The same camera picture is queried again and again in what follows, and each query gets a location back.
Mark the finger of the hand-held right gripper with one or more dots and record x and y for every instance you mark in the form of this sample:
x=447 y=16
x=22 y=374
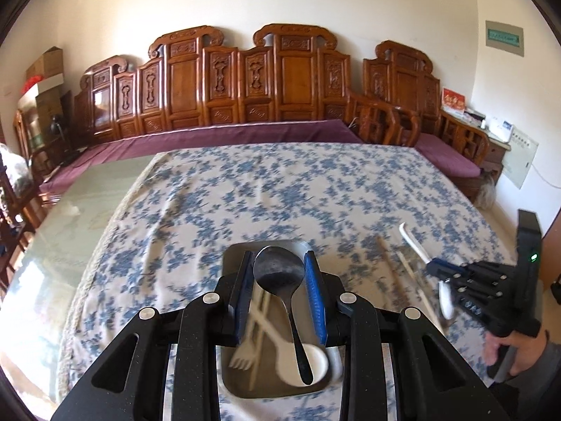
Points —
x=442 y=266
x=477 y=300

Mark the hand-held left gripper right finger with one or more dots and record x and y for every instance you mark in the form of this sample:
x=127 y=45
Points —
x=315 y=298

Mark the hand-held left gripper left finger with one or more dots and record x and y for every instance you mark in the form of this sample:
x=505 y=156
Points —
x=244 y=311

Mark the white plastic spoon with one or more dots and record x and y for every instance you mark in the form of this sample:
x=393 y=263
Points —
x=316 y=359
x=447 y=307

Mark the metal spoon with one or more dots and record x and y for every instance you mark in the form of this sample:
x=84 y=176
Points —
x=278 y=267

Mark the rectangular metal tin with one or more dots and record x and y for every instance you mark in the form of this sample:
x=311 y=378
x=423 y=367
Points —
x=274 y=389

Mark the person's right forearm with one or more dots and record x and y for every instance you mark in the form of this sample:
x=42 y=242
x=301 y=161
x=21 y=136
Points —
x=543 y=397

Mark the person's right hand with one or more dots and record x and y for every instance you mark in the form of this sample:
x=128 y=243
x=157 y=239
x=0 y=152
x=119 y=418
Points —
x=530 y=355

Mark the grey fluffy heap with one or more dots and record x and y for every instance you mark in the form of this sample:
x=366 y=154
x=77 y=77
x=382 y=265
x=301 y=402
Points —
x=486 y=190

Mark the purple armchair cushion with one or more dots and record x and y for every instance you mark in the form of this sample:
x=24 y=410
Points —
x=442 y=153

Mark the wooden side table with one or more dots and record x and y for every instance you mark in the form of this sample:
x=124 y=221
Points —
x=495 y=155

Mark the blue floral tablecloth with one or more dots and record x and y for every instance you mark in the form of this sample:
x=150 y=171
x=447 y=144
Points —
x=263 y=184

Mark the white desk telephone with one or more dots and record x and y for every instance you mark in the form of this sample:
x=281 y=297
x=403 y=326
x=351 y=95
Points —
x=499 y=129

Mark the tissue box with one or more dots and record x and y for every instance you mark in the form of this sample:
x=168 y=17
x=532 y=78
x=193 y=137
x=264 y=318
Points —
x=473 y=116

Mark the purple sofa cushion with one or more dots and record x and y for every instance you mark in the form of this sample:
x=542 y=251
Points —
x=219 y=133

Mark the carved wooden armchair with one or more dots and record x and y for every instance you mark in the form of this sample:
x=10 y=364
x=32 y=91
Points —
x=403 y=79

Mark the long carved wooden sofa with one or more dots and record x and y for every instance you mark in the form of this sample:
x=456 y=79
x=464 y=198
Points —
x=184 y=83

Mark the dark wooden dining chair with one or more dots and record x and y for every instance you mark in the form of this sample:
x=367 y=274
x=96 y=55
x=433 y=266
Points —
x=17 y=210

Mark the black desk lamp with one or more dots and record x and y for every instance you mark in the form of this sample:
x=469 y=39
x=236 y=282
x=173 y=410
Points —
x=57 y=125

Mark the white plastic bag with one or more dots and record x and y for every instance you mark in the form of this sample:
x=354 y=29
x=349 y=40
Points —
x=15 y=166

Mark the stacked cardboard boxes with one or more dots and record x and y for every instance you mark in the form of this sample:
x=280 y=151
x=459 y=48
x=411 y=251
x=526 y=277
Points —
x=46 y=118

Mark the white flat box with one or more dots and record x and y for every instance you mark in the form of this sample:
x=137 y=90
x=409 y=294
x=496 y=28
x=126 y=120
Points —
x=50 y=84

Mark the red decoration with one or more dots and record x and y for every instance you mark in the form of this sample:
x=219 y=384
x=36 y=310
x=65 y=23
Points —
x=31 y=84

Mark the brown cardboard box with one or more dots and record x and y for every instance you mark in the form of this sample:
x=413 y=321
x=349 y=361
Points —
x=44 y=63

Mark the white wall cabinet door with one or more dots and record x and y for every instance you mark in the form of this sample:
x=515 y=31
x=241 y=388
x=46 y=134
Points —
x=520 y=158

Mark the grey wall fuse panel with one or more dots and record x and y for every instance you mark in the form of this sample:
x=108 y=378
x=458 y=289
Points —
x=505 y=38

